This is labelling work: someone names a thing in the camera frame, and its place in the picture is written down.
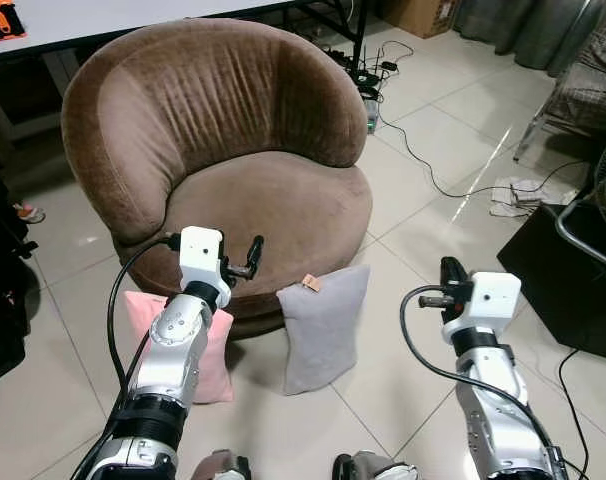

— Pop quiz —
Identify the pink pillow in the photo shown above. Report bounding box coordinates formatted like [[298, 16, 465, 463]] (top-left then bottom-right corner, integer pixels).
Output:
[[123, 291, 236, 406]]

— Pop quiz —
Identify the long black floor cable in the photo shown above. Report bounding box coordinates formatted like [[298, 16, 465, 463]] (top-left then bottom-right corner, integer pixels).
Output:
[[376, 114, 592, 202]]

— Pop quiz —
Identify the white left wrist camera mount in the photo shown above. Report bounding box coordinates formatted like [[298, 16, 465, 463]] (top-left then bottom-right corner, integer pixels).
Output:
[[178, 227, 230, 287]]

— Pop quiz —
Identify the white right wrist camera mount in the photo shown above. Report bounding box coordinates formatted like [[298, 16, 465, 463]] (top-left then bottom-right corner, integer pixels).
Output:
[[443, 271, 523, 337]]

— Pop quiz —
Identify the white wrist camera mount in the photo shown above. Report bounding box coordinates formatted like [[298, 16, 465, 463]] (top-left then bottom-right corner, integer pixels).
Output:
[[443, 271, 523, 337], [178, 227, 230, 287]]

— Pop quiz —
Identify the grey left robot leg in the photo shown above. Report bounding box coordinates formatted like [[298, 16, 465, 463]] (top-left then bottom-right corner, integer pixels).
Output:
[[188, 450, 253, 480]]

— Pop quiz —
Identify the grey curtain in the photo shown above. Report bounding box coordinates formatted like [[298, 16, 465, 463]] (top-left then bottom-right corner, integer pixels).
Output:
[[453, 0, 606, 77]]

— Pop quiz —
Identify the grey pillow with brown tag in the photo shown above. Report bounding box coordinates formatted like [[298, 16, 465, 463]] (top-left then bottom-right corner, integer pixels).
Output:
[[276, 265, 372, 397]]

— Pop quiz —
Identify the white table with black legs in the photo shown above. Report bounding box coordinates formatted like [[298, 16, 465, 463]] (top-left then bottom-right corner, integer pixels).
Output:
[[0, 0, 372, 101]]

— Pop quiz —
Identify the grey metal tube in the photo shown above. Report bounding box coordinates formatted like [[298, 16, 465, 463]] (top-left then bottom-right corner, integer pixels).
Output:
[[555, 200, 606, 273]]

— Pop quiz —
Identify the white crumpled cloth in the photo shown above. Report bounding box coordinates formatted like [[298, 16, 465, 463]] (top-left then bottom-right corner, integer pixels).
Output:
[[488, 177, 552, 220]]

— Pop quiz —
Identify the black equipment case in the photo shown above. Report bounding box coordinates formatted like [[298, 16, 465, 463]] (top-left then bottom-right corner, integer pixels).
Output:
[[0, 175, 36, 391]]

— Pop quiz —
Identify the orange and black tool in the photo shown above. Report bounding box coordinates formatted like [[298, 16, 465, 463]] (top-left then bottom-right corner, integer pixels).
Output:
[[0, 3, 28, 41]]

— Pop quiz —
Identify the grey robot leg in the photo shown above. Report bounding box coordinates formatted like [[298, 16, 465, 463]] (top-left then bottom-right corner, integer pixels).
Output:
[[188, 450, 253, 480], [332, 452, 420, 480]]

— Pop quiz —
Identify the grey right robot leg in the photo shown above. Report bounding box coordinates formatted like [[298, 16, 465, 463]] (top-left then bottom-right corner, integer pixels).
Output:
[[332, 452, 420, 480]]

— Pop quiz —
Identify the black box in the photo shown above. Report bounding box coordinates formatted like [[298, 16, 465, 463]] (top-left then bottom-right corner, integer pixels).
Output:
[[496, 200, 606, 364]]

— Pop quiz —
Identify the grey plaid fabric chair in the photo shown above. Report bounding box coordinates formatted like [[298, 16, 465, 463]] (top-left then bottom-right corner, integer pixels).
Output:
[[512, 5, 606, 163]]

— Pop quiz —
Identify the thin black floor cable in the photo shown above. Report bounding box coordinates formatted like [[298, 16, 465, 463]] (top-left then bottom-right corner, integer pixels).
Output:
[[557, 347, 595, 477]]

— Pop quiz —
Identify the small pink dish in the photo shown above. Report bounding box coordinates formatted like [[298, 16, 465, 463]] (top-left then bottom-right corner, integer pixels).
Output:
[[13, 203, 46, 225]]

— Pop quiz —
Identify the brown cardboard box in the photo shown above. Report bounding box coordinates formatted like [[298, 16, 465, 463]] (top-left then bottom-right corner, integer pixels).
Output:
[[381, 0, 461, 40]]

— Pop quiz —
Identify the black router with plugs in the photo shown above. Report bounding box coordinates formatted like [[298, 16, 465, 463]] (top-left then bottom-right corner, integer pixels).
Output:
[[323, 40, 416, 101]]

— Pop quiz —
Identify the brown round velvet sofa chair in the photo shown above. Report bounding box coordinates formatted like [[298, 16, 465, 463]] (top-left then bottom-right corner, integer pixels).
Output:
[[61, 17, 376, 341]]

